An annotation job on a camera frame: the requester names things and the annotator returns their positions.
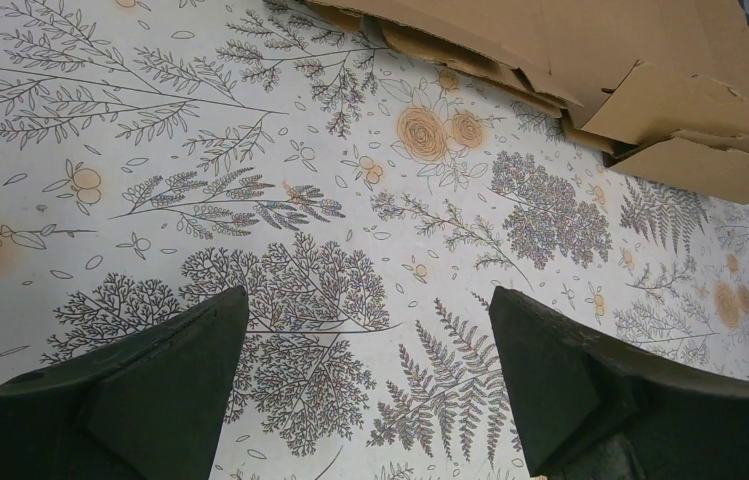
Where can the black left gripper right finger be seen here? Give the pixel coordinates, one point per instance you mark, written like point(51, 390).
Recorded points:
point(589, 406)

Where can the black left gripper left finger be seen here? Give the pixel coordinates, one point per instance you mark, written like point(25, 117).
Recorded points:
point(148, 406)

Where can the brown cardboard box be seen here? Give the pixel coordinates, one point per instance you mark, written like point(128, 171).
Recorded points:
point(661, 88)

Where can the floral patterned table mat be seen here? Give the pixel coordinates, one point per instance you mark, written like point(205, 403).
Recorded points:
point(156, 153)

